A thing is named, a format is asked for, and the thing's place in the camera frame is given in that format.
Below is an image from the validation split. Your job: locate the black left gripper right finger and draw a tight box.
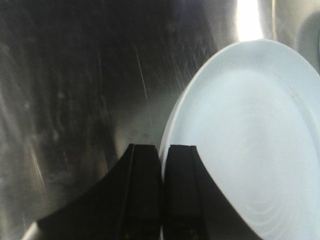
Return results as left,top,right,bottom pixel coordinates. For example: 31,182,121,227
162,145,259,240

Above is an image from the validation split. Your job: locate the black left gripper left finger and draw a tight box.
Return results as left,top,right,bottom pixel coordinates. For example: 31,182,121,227
22,144,162,240

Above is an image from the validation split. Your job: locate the white round plate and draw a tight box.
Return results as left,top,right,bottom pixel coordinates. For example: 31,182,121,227
159,39,320,240

